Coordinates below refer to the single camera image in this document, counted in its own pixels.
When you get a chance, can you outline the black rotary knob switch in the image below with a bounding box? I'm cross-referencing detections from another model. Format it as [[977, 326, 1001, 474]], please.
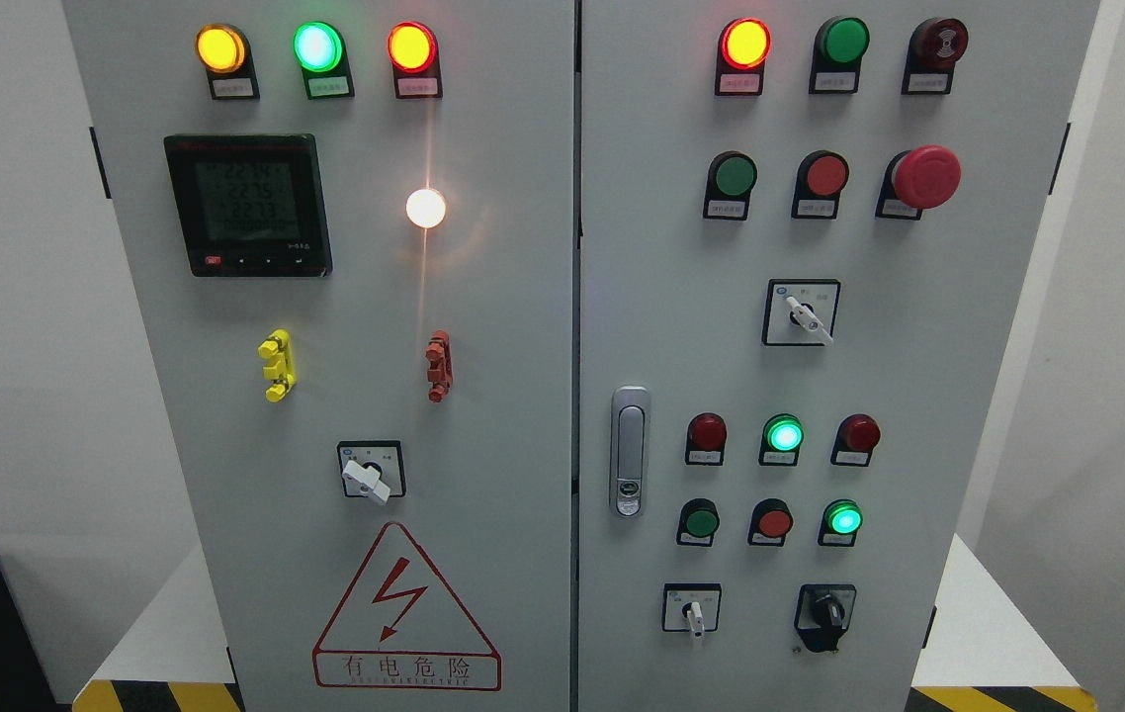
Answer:
[[794, 584, 857, 654]]

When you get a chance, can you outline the grey electrical cabinet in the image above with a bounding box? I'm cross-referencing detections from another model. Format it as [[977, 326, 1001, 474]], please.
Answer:
[[62, 1, 1099, 711]]

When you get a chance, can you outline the red terminal connector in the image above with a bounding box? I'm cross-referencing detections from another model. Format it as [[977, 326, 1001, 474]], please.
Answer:
[[424, 328, 455, 402]]

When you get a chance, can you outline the dark red indicator light left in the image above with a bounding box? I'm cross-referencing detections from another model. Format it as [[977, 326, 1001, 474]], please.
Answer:
[[684, 411, 727, 466]]

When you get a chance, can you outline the dark red indicator light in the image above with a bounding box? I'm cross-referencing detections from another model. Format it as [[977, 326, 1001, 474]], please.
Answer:
[[684, 411, 727, 466], [830, 413, 882, 468]]

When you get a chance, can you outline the white lit lamp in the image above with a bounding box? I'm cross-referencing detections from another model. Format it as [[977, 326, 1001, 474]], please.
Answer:
[[405, 188, 448, 229]]

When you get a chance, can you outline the green push button lower row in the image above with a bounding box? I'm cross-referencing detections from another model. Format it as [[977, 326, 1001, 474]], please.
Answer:
[[676, 497, 720, 547]]

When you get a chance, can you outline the lit green indicator light middle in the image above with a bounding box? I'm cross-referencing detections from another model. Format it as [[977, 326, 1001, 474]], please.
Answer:
[[758, 413, 804, 466]]

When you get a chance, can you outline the lit green indicator light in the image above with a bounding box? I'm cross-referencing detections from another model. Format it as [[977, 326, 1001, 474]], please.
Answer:
[[758, 413, 804, 466], [293, 20, 356, 100]]

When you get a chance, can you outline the green push button second row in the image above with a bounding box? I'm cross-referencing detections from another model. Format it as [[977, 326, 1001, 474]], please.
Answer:
[[703, 150, 757, 220]]

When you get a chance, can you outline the red push button lower row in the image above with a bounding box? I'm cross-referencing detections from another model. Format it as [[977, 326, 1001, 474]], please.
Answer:
[[747, 497, 794, 547]]

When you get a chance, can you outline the yellow terminal connector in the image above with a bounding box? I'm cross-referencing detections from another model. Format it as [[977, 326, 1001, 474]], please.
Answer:
[[258, 328, 297, 402]]

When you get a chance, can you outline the dark red indicator light right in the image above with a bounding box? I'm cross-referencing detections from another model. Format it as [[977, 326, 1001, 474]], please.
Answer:
[[830, 413, 882, 468]]

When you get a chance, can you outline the red push button second row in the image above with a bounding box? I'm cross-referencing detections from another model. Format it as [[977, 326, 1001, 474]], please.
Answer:
[[790, 150, 851, 220]]

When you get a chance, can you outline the red electrical hazard sticker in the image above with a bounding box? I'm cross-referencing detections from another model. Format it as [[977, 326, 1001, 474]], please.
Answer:
[[312, 521, 502, 692]]

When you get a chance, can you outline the lit green push button lower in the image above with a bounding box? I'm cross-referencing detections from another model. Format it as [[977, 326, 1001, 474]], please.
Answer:
[[819, 497, 864, 547]]

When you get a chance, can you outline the red-orange indicator light left door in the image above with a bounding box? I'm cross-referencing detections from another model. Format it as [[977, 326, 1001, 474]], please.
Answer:
[[387, 20, 442, 99]]

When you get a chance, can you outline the red-orange indicator light door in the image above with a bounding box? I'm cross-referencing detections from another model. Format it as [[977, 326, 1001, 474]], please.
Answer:
[[387, 20, 442, 99], [716, 17, 772, 96]]

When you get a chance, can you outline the black digital power meter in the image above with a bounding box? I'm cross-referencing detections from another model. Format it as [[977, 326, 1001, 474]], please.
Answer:
[[163, 133, 333, 278]]

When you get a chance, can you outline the red-orange indicator light right door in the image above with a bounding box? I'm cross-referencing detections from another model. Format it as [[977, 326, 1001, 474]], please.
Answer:
[[716, 17, 772, 96]]

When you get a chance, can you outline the lit green indicator light top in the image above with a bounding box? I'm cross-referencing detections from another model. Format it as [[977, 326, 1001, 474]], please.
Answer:
[[293, 20, 356, 100]]

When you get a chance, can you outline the red emergency stop button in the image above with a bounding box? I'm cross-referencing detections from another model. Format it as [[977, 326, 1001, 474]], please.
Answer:
[[875, 144, 962, 220]]

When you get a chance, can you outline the green push button top right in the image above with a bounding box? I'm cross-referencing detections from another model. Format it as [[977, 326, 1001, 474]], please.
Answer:
[[810, 15, 871, 94]]

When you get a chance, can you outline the yellow indicator light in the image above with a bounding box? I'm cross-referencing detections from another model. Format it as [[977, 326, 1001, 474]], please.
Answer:
[[195, 22, 259, 100]]

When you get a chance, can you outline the dark red buzzer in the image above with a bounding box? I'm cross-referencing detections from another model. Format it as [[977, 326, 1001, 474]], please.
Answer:
[[902, 18, 969, 94]]

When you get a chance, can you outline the white platform with hazard stripes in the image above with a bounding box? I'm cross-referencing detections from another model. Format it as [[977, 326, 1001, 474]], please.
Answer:
[[71, 538, 1097, 711]]

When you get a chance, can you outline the silver door handle lock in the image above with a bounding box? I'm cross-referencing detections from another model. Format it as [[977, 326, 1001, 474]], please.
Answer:
[[609, 385, 651, 517]]

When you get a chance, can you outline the white selector switch left door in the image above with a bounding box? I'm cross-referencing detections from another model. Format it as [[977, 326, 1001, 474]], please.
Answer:
[[336, 440, 407, 505]]

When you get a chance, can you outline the white selector switch upper right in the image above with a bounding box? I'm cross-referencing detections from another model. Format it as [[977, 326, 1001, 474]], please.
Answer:
[[761, 278, 842, 346]]

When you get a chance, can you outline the small white selector switch bottom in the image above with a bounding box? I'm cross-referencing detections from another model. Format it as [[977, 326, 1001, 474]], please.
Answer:
[[662, 582, 725, 646]]

